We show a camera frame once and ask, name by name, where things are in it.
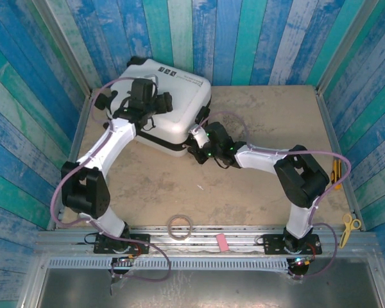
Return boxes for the aluminium corner post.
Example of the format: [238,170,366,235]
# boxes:
[31,0,94,97]
[316,0,381,96]

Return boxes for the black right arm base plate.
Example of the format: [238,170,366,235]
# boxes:
[262,233,322,256]

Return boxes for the yellow scissors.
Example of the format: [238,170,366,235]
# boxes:
[339,212,363,248]

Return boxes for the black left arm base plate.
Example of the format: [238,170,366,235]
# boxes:
[93,233,151,255]

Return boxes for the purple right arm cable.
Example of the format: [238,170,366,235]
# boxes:
[194,110,352,280]

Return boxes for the aluminium mounting rail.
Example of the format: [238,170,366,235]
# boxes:
[35,224,378,257]

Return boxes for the small circuit board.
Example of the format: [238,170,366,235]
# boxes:
[114,255,139,267]
[290,255,314,268]

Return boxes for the pink eraser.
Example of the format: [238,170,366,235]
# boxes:
[216,234,230,254]

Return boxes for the yellow utility knife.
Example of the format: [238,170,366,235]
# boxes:
[330,158,343,191]

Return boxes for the white slotted cable duct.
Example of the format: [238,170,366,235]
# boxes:
[47,258,291,273]

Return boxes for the tape roll ring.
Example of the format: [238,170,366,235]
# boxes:
[166,214,193,241]

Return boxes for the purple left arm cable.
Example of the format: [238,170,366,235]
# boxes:
[50,76,173,283]

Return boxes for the white hard-shell suitcase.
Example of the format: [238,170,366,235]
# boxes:
[94,56,212,158]

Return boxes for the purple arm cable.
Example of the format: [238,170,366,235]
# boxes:
[194,110,352,280]
[50,76,173,283]

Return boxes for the steel sheet tray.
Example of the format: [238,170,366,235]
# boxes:
[38,268,384,305]

